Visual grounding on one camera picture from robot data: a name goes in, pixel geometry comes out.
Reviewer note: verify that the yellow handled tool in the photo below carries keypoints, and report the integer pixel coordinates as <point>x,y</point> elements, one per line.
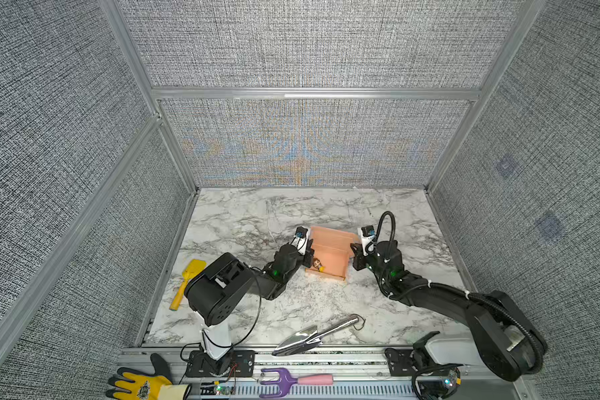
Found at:
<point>194,268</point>

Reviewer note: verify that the yellow black work glove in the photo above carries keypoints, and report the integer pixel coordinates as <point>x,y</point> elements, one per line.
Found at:
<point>132,384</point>

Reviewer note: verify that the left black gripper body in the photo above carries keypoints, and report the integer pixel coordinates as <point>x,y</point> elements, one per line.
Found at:
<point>306,259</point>

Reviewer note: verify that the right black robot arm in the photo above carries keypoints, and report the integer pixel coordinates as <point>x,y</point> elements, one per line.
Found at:
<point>507,342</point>

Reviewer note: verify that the purple pink hand rake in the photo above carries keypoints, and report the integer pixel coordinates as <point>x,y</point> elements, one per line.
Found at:
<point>285,381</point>

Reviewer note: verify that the pink paper box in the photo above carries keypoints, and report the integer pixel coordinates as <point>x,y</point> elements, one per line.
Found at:
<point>332,248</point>

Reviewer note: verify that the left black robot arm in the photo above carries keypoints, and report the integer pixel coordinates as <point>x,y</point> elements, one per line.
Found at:
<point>216,292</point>

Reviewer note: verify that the small brown yellow figurine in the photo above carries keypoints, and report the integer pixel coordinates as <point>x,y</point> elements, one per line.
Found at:
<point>317,264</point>

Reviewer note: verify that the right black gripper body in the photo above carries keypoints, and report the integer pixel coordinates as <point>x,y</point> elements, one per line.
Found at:
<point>370,262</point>

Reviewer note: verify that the metal garden trowel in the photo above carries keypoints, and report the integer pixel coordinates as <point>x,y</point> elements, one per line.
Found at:
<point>309,338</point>

